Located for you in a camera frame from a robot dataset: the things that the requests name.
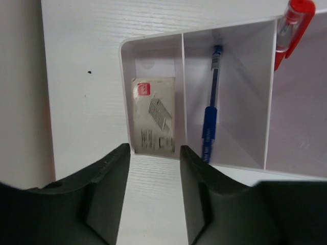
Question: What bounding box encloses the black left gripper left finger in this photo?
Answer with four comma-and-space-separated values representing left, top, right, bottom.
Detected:
1, 143, 130, 244

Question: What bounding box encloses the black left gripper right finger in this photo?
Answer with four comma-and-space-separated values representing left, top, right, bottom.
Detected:
180, 145, 326, 244

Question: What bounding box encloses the blue ballpoint pen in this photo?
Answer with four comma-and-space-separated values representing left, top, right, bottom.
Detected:
201, 45, 223, 163

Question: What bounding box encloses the red ballpoint pen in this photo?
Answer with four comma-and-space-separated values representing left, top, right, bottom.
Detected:
274, 0, 316, 70

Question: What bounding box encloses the white desk organizer container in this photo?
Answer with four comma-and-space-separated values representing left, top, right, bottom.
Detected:
120, 9, 326, 178

